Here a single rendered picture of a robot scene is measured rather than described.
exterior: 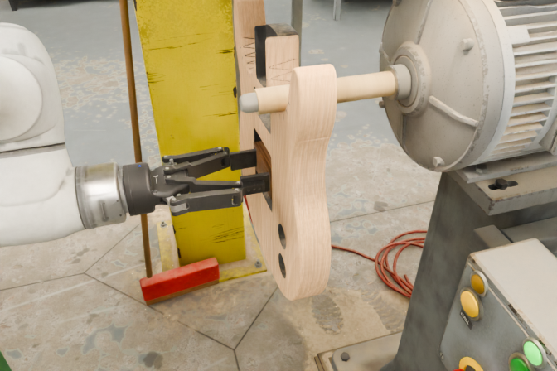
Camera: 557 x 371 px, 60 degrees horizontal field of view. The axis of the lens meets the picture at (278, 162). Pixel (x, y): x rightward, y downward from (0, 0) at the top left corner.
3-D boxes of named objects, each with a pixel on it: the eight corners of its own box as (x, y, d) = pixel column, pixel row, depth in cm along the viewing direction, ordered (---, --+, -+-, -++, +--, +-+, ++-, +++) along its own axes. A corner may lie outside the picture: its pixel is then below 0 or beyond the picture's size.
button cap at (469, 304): (467, 300, 59) (473, 283, 57) (483, 320, 57) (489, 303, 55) (457, 302, 59) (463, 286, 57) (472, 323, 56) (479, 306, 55)
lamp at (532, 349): (520, 348, 50) (529, 330, 48) (540, 374, 47) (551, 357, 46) (515, 349, 50) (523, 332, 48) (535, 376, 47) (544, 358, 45)
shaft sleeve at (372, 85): (381, 82, 65) (388, 65, 63) (390, 100, 64) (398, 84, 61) (252, 100, 61) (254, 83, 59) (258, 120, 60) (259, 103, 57)
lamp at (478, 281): (468, 282, 57) (475, 264, 55) (484, 302, 54) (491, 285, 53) (463, 283, 57) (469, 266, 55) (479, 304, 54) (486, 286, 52)
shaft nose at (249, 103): (253, 101, 61) (254, 88, 59) (257, 115, 60) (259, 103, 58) (237, 103, 60) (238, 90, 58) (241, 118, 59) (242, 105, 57)
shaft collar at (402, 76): (391, 80, 67) (402, 56, 63) (404, 105, 64) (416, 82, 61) (378, 82, 66) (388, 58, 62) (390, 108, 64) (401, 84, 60)
